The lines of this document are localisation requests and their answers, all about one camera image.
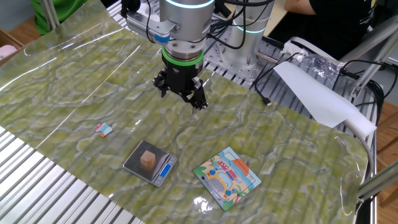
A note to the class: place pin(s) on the silver digital pocket scale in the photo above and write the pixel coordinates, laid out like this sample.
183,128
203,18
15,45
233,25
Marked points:
133,165

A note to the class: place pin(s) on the person in black shirt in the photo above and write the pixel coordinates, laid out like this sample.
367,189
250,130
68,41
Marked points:
339,25

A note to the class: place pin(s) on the loose jigsaw puzzle piece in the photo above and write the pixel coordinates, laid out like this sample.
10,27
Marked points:
105,129

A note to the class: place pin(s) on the green marble pattern mat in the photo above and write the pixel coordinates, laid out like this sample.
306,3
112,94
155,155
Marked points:
93,77

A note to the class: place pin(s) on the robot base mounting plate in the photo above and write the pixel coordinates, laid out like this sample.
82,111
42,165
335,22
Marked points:
248,76

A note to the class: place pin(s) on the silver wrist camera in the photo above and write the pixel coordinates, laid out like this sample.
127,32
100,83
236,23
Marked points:
140,26

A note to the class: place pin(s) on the white paper sheet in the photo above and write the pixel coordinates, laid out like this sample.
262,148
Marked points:
311,90

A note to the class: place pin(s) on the crumpled clear plastic wrap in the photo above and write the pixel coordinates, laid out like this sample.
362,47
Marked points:
320,67

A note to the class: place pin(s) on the colourful car puzzle board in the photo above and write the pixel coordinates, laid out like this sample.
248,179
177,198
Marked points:
227,180

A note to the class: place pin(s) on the aluminium frame post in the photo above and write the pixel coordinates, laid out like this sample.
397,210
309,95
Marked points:
379,180
370,70
49,14

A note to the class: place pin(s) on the bare person forearm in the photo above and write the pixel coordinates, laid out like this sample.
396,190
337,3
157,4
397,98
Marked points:
298,7

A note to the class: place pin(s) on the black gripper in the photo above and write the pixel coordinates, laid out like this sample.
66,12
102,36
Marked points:
182,76

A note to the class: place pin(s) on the small wooden cube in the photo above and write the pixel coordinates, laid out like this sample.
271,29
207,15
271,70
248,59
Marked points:
147,158

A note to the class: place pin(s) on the pink object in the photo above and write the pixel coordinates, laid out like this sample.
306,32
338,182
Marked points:
7,51

